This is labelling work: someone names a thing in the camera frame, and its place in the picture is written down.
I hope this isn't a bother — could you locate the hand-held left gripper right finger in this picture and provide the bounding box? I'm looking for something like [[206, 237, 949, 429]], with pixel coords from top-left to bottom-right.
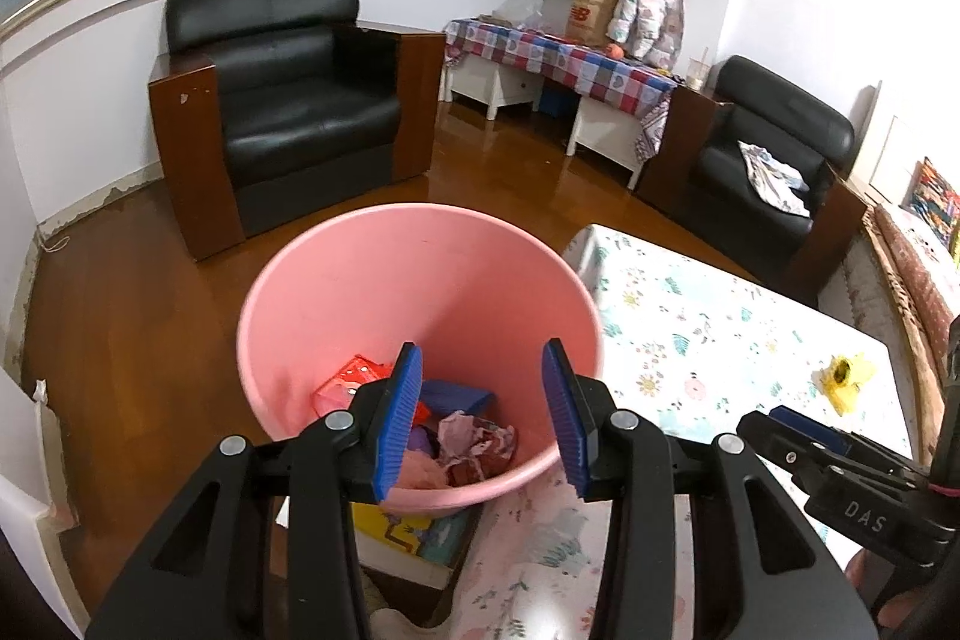
[[541, 338, 878, 640]]

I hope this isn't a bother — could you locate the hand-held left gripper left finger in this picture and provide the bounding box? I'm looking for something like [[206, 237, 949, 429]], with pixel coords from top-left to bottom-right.
[[86, 341, 425, 640]]

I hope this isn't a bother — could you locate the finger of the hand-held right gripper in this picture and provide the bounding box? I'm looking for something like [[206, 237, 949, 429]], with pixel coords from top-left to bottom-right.
[[769, 405, 920, 472], [736, 411, 848, 498]]

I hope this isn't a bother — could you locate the purple wrapper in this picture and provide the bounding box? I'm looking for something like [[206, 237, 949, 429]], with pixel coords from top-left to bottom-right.
[[405, 426, 443, 461]]

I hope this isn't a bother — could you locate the red plastic packaging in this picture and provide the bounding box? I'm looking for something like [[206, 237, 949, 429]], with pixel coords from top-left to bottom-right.
[[311, 353, 397, 417]]

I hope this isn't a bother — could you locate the blue block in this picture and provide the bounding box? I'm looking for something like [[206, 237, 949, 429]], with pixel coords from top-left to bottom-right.
[[416, 379, 496, 420]]

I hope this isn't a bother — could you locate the yellow plastic bag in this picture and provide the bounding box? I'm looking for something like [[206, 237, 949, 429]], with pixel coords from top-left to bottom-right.
[[816, 351, 877, 414]]

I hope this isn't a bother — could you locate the pink patterned packet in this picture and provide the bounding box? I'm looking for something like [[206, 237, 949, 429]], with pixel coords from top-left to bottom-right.
[[437, 410, 520, 485]]

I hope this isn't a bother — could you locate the pink plastic bin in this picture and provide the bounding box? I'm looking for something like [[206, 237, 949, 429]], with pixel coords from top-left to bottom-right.
[[236, 203, 605, 512]]

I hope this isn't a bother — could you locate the floral tablecloth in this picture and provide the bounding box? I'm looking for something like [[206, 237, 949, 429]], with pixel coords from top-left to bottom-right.
[[450, 224, 923, 640]]

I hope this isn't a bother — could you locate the colourful cardboard box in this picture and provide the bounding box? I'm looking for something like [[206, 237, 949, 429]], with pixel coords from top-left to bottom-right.
[[352, 501, 481, 592]]

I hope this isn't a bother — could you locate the bed with white quilted side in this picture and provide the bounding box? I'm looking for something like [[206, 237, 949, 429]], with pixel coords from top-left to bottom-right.
[[817, 227, 938, 431]]

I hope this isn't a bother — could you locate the brown plush blanket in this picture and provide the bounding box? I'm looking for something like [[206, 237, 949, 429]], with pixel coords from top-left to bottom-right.
[[859, 209, 950, 461]]

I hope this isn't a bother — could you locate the white patterned cloth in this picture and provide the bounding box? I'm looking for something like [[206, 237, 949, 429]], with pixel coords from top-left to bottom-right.
[[739, 141, 812, 217]]

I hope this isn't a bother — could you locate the black leather armchair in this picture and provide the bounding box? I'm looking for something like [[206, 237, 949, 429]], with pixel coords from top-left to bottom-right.
[[636, 55, 871, 304], [148, 0, 447, 262]]

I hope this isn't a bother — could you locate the colourful patterned cushion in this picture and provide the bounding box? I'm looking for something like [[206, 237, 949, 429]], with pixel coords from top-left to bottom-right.
[[909, 156, 960, 240]]

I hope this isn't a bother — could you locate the white headboard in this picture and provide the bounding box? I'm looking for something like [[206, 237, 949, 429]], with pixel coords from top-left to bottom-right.
[[855, 81, 927, 199]]

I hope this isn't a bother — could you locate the white cabinet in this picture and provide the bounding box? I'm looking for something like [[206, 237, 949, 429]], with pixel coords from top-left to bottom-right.
[[566, 96, 650, 189], [448, 56, 545, 121]]

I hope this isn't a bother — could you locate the blue storage box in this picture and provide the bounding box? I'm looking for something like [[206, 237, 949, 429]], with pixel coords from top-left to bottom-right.
[[538, 83, 576, 118]]

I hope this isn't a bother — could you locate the checkered tablecloth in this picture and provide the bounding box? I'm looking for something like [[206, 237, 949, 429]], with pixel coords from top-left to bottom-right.
[[442, 16, 676, 161]]

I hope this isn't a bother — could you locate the brown paper bag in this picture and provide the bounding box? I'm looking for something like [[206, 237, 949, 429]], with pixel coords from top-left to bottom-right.
[[564, 0, 622, 47]]

